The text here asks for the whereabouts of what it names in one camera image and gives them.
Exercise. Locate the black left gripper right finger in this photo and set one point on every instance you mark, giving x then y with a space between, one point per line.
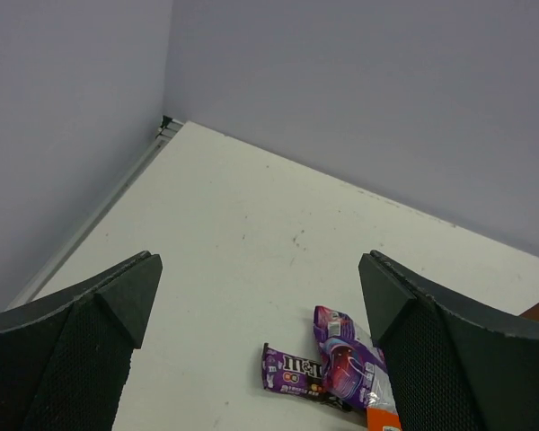
453 363

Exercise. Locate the purple snack bag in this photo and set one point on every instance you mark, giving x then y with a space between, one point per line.
354 369

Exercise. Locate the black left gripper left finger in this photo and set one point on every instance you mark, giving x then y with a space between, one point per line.
65 358

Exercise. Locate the orange Fox's candy bag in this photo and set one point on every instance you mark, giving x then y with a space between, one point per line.
382 420

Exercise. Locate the purple M&M's candy pack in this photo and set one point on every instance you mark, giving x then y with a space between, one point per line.
296 376

